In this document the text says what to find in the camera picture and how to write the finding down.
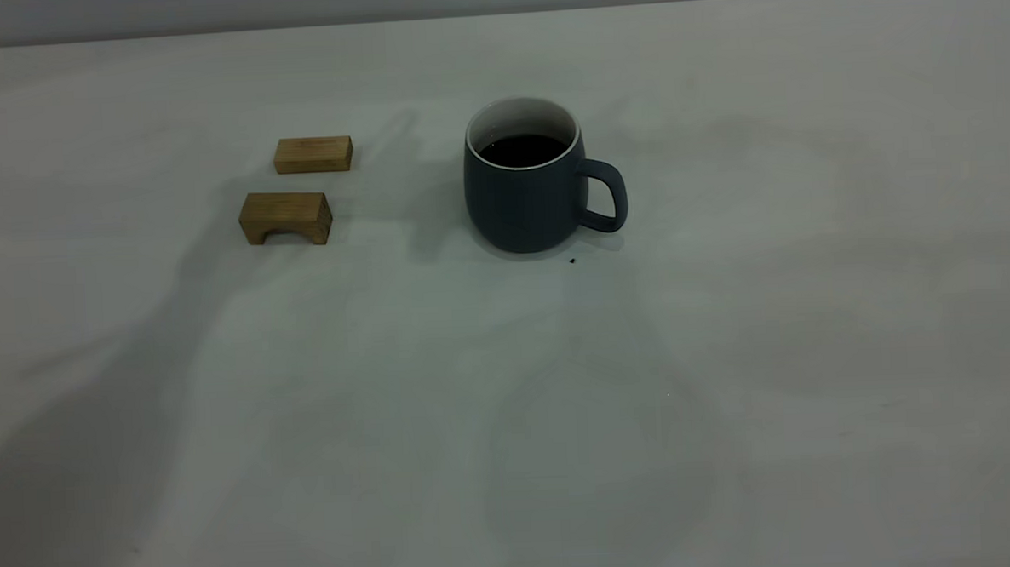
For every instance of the dark grey ceramic cup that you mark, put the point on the dark grey ceramic cup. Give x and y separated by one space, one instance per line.
519 210

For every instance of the flat rectangular wooden block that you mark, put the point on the flat rectangular wooden block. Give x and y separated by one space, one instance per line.
316 155

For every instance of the arched wooden block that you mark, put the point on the arched wooden block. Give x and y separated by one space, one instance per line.
289 209

